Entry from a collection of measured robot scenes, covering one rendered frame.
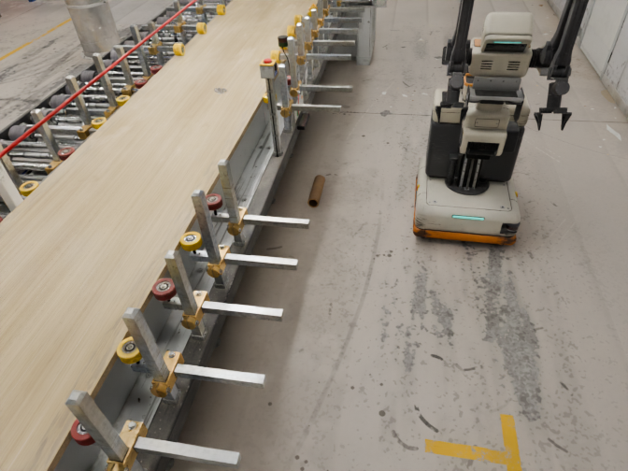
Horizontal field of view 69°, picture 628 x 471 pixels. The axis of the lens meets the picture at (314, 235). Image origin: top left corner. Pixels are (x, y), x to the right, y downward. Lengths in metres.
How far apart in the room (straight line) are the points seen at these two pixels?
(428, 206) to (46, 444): 2.27
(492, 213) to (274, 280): 1.38
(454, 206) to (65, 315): 2.18
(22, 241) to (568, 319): 2.66
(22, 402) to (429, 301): 2.00
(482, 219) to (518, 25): 1.10
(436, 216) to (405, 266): 0.37
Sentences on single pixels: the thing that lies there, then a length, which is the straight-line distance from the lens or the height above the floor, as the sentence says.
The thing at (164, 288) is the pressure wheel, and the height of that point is 0.91.
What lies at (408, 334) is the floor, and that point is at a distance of 2.58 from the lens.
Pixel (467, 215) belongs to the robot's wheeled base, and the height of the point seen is 0.26.
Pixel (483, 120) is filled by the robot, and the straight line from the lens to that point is 2.66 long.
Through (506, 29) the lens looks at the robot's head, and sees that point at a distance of 2.45.
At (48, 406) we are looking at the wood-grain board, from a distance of 1.55.
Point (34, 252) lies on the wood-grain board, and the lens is 2.06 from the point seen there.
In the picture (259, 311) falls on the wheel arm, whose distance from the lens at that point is 1.61.
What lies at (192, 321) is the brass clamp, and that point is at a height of 0.83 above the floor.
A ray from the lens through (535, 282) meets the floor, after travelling 3.01.
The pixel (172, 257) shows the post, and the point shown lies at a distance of 1.46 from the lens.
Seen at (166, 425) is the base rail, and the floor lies 0.70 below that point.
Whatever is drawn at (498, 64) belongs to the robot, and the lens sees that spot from 2.54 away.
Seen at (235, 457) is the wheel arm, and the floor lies 0.85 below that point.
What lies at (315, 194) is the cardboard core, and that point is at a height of 0.08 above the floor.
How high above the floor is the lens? 2.07
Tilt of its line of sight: 42 degrees down
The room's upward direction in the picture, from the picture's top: 4 degrees counter-clockwise
